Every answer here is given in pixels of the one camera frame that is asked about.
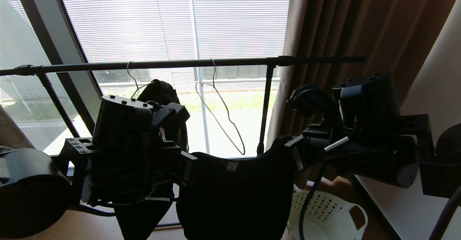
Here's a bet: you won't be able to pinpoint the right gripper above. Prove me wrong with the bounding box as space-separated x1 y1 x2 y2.
284 134 419 189

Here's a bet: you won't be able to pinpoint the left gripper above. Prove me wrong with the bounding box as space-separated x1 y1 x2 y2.
81 143 199 204

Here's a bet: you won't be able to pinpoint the black shorts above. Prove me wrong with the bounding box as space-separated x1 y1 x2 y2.
115 79 189 240

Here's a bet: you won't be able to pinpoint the black garment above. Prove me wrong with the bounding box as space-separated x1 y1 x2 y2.
176 148 296 240

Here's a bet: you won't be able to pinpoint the white laundry basket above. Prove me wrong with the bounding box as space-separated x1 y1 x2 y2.
286 182 368 240

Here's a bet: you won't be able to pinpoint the black clothes rack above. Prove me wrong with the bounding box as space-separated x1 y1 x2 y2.
0 55 365 230

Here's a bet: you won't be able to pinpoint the brown curtain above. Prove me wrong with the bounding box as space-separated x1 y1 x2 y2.
0 103 36 150
266 0 461 150

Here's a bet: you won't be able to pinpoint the window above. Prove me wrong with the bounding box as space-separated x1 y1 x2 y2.
0 0 293 157

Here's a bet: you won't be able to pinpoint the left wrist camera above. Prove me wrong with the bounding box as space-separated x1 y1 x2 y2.
151 102 191 143

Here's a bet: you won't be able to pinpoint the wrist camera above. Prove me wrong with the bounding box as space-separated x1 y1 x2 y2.
287 84 341 137
151 102 191 143

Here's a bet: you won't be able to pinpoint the black cable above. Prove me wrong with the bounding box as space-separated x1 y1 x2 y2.
298 163 326 240
429 185 461 240

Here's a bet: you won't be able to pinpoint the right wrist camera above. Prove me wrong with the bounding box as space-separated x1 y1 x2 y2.
287 84 341 137

